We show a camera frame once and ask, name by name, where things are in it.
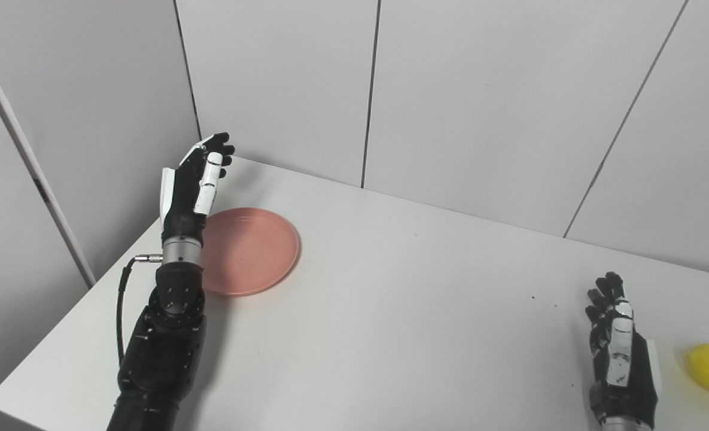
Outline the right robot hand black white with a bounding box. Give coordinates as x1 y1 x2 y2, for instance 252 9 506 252
586 272 661 427

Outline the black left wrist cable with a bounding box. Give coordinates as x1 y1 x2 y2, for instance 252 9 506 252
116 254 163 367

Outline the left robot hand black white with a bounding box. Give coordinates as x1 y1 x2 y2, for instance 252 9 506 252
160 132 236 241

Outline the pink plate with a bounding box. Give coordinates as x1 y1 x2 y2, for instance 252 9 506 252
200 207 301 297

